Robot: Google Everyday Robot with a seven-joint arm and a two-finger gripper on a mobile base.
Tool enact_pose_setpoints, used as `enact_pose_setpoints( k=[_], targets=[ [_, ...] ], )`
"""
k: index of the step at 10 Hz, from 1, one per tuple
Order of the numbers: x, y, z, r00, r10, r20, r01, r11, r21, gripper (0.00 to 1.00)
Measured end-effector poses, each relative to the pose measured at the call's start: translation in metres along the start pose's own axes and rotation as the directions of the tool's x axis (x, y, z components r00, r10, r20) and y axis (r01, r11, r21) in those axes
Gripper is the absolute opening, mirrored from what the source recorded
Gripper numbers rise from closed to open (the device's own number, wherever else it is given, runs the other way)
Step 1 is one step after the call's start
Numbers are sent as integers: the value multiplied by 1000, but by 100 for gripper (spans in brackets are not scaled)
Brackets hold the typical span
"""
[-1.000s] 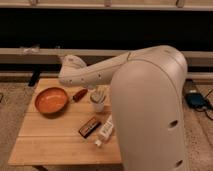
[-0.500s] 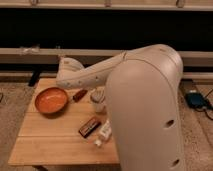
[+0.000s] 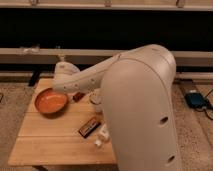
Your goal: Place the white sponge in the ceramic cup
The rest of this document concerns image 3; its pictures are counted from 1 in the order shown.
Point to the wooden table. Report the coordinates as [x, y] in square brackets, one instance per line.
[56, 141]

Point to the white window rail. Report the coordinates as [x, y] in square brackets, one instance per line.
[85, 56]

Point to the dark chocolate bar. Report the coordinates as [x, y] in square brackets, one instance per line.
[89, 127]

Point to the black table leg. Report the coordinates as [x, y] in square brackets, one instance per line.
[34, 78]

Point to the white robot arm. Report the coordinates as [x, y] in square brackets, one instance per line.
[136, 100]

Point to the blue device on floor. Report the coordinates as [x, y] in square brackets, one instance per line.
[195, 100]

